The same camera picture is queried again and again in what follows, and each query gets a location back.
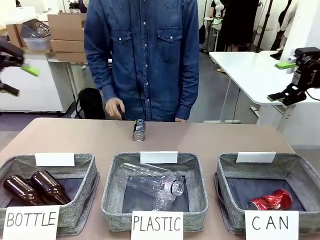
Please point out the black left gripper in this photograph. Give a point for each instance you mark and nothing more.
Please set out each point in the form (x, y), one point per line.
(10, 53)

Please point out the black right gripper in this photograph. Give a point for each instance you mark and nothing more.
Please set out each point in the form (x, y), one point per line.
(308, 75)

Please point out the brown glass bottle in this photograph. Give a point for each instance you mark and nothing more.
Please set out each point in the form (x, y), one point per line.
(17, 187)
(47, 185)

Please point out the crushed red can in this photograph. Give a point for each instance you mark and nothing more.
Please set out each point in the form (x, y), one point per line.
(271, 201)

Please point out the large clear plastic bottle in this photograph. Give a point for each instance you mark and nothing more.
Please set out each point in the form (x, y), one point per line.
(150, 177)

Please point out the person right forearm denim sleeve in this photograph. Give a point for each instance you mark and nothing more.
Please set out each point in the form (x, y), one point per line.
(105, 85)

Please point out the person left forearm denim sleeve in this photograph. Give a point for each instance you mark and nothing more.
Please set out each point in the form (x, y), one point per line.
(187, 100)

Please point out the grey plastic mesh basket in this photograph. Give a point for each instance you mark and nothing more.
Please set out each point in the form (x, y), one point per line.
(36, 28)

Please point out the grey fabric basket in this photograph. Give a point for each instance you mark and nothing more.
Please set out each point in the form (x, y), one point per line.
(112, 190)
(222, 200)
(85, 190)

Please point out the black drink can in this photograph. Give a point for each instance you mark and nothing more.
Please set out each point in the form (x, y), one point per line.
(139, 130)

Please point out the paper label reading CAN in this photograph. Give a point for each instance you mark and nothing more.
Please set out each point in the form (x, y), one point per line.
(271, 225)

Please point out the person right hand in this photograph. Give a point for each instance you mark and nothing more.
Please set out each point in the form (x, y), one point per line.
(113, 108)

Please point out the person left hand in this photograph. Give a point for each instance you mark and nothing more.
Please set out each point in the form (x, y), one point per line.
(181, 120)

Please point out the white cabinet with wooden top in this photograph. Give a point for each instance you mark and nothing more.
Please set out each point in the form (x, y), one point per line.
(45, 85)

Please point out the clear plastic bin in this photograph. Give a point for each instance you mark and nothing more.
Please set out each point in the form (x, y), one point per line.
(37, 43)

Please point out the white power strip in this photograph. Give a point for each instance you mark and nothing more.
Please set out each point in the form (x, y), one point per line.
(255, 111)

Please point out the white table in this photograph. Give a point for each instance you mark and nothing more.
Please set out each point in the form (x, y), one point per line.
(240, 70)

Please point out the small cardboard box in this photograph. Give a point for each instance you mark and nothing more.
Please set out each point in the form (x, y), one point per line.
(15, 35)

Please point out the closed cardboard box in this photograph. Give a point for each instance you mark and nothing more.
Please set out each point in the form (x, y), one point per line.
(67, 45)
(67, 33)
(71, 56)

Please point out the black tripod pole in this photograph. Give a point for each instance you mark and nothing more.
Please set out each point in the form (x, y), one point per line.
(264, 25)

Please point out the background person in black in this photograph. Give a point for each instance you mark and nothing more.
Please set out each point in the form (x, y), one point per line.
(236, 25)

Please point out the black backpack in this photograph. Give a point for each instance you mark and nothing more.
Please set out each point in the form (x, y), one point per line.
(90, 103)

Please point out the open cardboard box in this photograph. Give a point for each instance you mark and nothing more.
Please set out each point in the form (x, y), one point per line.
(66, 21)

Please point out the blank white card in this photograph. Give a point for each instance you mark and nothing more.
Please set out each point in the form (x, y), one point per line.
(158, 157)
(256, 157)
(55, 159)

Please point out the background white robot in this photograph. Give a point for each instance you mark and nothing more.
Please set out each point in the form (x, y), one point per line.
(218, 7)

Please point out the person torso denim shirt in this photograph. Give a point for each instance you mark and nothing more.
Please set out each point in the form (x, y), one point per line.
(147, 55)

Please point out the paper label reading BOTTLE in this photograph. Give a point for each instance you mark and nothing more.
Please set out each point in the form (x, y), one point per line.
(31, 222)

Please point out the paper label reading PLASTIC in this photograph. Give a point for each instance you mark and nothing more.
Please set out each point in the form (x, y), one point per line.
(157, 225)

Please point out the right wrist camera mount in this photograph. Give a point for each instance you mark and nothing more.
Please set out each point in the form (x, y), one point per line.
(303, 53)

